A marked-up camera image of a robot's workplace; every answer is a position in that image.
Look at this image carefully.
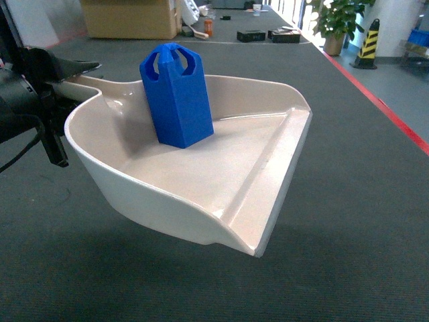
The black box right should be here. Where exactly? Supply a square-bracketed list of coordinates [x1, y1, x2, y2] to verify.
[267, 28, 301, 44]

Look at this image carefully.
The yellow black traffic cone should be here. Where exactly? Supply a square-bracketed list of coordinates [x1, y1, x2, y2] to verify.
[350, 18, 380, 70]

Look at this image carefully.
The black cable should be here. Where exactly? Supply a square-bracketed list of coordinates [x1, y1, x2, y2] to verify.
[0, 113, 46, 174]

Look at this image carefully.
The beige plastic dustpan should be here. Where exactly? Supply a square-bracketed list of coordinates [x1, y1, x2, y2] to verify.
[54, 75, 312, 257]

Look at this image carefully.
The white paper cup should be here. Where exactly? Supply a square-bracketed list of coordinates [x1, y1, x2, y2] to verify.
[253, 4, 261, 16]

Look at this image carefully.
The potted green plant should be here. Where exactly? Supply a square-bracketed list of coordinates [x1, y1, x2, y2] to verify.
[306, 0, 376, 56]

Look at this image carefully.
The orange can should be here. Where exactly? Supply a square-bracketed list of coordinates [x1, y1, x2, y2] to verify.
[204, 19, 212, 37]

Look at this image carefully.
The black box left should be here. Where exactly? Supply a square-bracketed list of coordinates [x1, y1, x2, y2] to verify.
[237, 30, 266, 43]

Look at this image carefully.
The blue plastic part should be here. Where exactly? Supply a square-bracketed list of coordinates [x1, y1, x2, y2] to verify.
[139, 43, 214, 148]

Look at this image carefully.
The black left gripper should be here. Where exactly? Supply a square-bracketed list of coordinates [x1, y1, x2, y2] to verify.
[1, 48, 101, 167]

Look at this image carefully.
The black box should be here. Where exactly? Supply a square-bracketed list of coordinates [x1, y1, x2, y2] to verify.
[237, 30, 266, 43]
[267, 28, 301, 44]

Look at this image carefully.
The hand brush wooden handle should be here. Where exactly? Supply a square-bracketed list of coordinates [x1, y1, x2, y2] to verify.
[182, 25, 209, 40]

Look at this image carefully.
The large cardboard box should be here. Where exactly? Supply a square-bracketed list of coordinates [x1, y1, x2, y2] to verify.
[80, 1, 182, 40]

